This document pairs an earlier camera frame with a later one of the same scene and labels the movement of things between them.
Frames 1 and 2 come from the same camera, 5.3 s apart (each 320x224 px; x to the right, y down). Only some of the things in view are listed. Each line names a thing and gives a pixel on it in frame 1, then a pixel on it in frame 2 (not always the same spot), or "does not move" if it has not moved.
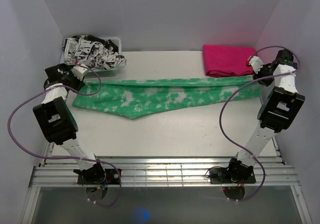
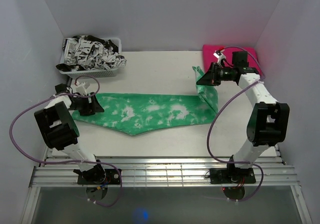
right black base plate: (221, 175) does not move
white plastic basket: (102, 72) does not move
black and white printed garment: (98, 53) does not move
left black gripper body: (72, 81) → (82, 104)
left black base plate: (112, 177) does not move
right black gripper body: (264, 71) → (219, 73)
